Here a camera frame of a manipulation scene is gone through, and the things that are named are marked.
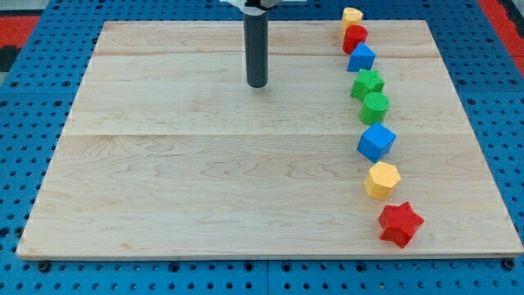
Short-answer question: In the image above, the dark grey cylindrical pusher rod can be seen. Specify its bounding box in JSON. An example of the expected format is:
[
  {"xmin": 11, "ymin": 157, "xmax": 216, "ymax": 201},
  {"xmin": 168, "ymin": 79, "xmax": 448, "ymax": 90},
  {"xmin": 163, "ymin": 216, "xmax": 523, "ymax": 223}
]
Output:
[{"xmin": 243, "ymin": 12, "xmax": 269, "ymax": 88}]

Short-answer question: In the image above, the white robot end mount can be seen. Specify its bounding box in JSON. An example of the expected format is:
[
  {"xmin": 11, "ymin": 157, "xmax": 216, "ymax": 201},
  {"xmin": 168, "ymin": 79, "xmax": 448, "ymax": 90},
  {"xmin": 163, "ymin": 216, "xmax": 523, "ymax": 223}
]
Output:
[{"xmin": 219, "ymin": 0, "xmax": 306, "ymax": 16}]

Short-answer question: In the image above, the blue triangle block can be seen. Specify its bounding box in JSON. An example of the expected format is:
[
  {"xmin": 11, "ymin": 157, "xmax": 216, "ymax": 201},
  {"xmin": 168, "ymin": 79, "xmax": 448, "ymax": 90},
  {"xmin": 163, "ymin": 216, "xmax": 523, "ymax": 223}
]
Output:
[{"xmin": 347, "ymin": 42, "xmax": 376, "ymax": 72}]

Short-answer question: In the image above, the green star block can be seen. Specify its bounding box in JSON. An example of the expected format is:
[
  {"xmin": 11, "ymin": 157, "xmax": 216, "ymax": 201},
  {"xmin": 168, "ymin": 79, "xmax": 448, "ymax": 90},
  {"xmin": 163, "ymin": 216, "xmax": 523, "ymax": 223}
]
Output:
[{"xmin": 350, "ymin": 69, "xmax": 386, "ymax": 101}]

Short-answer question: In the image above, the red star block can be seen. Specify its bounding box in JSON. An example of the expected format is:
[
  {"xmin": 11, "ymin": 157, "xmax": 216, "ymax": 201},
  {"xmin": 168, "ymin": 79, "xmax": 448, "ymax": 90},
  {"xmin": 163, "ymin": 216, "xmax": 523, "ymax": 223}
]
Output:
[{"xmin": 378, "ymin": 202, "xmax": 425, "ymax": 248}]

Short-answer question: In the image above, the yellow heart block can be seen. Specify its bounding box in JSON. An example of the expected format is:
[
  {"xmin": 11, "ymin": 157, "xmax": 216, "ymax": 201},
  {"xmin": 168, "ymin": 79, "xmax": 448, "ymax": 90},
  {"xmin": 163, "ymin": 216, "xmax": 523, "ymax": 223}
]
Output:
[{"xmin": 341, "ymin": 7, "xmax": 364, "ymax": 35}]

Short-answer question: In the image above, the red cylinder block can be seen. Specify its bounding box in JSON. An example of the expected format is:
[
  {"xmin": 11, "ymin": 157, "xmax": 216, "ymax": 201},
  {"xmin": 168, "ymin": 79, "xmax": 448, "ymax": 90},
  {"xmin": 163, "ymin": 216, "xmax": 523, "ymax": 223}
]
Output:
[{"xmin": 341, "ymin": 25, "xmax": 368, "ymax": 54}]

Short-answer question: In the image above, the green cylinder block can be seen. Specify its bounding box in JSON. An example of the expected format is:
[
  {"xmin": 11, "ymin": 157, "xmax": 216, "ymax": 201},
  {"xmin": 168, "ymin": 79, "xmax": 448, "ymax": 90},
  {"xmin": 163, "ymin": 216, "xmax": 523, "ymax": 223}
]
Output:
[{"xmin": 359, "ymin": 93, "xmax": 390, "ymax": 125}]

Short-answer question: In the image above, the light wooden board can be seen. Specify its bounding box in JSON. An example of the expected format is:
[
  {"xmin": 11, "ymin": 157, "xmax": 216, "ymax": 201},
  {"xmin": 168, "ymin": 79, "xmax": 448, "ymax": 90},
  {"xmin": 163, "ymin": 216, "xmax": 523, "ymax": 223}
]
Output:
[{"xmin": 16, "ymin": 20, "xmax": 523, "ymax": 261}]

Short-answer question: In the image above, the blue cube block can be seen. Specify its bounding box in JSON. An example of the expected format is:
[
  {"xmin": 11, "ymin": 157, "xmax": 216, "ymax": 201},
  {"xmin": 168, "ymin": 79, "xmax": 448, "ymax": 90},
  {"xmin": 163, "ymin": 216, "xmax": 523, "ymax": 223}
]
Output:
[{"xmin": 357, "ymin": 123, "xmax": 396, "ymax": 162}]

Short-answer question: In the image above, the yellow hexagon block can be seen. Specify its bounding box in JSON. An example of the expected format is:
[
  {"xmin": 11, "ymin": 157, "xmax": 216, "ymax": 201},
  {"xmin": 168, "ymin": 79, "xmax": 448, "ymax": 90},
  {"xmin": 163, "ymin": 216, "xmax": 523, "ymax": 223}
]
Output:
[{"xmin": 364, "ymin": 161, "xmax": 401, "ymax": 200}]

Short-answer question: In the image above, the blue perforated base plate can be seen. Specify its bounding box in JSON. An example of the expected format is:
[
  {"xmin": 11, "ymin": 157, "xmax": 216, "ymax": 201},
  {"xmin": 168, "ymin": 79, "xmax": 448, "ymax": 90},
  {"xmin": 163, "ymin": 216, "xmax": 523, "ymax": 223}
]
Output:
[{"xmin": 1, "ymin": 0, "xmax": 523, "ymax": 294}]

